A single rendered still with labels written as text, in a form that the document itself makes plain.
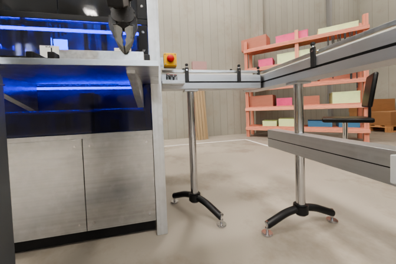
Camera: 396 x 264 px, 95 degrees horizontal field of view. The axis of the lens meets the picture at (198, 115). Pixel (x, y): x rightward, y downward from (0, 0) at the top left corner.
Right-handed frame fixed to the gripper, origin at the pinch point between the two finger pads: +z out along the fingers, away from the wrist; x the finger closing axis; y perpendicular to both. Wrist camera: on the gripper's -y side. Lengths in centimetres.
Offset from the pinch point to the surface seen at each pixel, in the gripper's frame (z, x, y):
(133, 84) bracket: 10.0, -0.7, 13.0
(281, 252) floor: 92, -66, 10
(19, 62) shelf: 5.4, 29.3, -1.1
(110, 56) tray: 2.1, 4.8, 1.4
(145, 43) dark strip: -16.2, -4.8, 38.9
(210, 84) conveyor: 5, -44, 50
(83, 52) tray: 1.2, 13.1, 1.5
